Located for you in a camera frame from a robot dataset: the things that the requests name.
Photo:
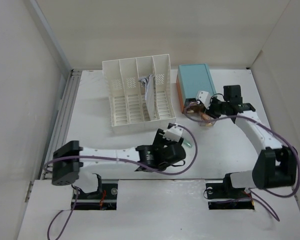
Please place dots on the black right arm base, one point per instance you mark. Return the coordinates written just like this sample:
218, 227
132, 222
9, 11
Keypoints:
222, 196

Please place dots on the blue top drawer box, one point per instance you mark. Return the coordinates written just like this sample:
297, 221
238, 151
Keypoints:
200, 74

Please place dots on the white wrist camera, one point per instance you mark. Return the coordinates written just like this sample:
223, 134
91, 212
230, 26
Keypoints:
174, 132
204, 98

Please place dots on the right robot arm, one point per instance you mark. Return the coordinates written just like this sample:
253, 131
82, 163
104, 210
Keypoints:
276, 165

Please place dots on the white plastic file organizer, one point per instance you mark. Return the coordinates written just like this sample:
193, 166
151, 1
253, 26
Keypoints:
129, 111

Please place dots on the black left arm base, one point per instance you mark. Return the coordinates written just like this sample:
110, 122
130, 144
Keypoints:
103, 199

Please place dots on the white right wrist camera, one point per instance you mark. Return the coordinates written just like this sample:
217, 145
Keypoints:
204, 98

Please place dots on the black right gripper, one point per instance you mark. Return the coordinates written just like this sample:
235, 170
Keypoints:
210, 112

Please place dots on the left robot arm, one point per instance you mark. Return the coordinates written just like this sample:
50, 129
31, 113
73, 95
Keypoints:
76, 165

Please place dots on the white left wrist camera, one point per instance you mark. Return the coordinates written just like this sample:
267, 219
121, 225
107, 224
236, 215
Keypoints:
174, 132

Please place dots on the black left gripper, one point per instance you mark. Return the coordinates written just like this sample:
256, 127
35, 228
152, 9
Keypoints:
160, 139

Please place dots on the orange correction tape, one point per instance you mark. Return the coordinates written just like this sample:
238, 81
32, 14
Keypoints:
205, 117

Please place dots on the aluminium frame rail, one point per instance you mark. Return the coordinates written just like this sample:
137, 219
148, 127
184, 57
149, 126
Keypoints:
63, 119

